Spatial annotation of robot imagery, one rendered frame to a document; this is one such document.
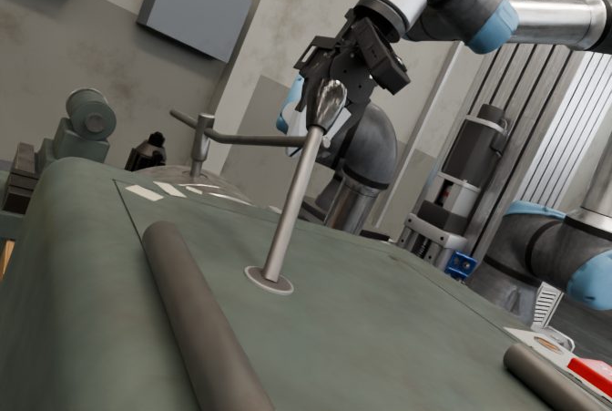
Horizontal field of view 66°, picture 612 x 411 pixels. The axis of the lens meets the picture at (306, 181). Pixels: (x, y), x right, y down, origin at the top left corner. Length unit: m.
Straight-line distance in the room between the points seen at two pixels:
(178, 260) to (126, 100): 4.25
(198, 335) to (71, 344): 0.06
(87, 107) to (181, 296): 1.51
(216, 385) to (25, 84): 4.18
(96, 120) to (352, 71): 1.23
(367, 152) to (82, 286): 0.65
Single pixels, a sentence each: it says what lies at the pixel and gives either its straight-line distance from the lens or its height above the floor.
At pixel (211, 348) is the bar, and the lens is 0.19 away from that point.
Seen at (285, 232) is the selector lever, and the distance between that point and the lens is 0.33.
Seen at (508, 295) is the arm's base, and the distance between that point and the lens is 0.99.
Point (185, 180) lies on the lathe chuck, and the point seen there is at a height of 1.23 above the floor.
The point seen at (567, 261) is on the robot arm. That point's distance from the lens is 0.90.
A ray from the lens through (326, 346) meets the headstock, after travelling 0.28.
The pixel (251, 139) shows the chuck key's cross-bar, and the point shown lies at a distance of 0.55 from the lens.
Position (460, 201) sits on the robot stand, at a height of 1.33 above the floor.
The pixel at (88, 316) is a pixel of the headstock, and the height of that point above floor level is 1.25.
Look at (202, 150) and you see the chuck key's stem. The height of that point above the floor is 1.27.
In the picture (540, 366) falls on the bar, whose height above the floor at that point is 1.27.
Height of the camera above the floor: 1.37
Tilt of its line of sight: 7 degrees down
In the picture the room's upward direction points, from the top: 23 degrees clockwise
